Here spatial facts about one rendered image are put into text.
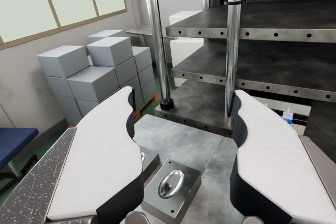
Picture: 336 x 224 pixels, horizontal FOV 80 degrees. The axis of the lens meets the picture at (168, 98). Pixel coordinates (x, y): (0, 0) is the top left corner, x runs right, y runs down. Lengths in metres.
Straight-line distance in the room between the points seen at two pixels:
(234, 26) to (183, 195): 0.71
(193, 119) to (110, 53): 1.24
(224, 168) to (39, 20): 2.37
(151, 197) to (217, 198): 0.25
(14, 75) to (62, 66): 0.57
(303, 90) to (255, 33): 0.32
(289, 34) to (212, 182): 0.67
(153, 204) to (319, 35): 0.86
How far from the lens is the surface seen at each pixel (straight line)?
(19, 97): 2.63
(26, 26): 2.62
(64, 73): 2.21
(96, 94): 2.02
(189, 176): 0.82
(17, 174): 2.43
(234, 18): 0.96
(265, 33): 0.99
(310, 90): 1.07
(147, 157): 0.92
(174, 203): 0.76
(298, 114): 1.12
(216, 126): 1.17
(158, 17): 1.12
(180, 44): 2.82
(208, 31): 1.06
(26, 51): 2.63
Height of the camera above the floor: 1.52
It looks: 30 degrees down
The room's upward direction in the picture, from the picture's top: 8 degrees counter-clockwise
